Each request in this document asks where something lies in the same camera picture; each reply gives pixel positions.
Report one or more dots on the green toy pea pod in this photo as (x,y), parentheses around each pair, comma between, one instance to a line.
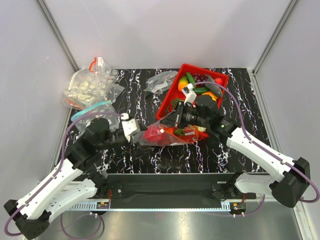
(190,78)

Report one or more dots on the clear blue-zip bag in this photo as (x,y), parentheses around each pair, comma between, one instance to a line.
(103,109)

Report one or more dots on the grey toy fish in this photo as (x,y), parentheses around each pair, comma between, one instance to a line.
(215,89)

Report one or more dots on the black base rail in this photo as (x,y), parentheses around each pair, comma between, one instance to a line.
(168,191)

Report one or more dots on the red plastic bin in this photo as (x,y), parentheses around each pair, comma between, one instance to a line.
(222,131)

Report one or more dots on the purple toy grapes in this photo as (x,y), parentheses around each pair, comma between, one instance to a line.
(199,77)

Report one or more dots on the red toy apple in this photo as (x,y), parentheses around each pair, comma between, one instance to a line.
(219,81)

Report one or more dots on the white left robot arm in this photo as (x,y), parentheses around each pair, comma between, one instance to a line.
(71,181)

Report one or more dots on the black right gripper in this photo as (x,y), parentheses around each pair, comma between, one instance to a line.
(178,118)

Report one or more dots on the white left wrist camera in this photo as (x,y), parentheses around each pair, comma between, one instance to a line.
(129,125)

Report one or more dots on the small clear bag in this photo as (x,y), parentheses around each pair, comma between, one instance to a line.
(161,82)

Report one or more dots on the clear orange-zip bag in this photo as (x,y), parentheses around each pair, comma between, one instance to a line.
(173,136)

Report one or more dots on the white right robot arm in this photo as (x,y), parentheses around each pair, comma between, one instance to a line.
(285,179)

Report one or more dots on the red toy bell pepper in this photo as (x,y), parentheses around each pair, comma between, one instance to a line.
(154,135)

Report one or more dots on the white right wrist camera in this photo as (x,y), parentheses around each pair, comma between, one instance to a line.
(190,95)

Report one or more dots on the green toy cucumber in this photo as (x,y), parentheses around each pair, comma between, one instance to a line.
(201,90)

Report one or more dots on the yellow toy mango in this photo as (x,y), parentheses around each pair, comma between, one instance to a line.
(209,93)

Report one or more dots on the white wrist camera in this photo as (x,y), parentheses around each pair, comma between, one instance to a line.
(190,95)
(129,125)

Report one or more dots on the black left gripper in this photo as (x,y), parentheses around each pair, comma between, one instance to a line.
(127,142)

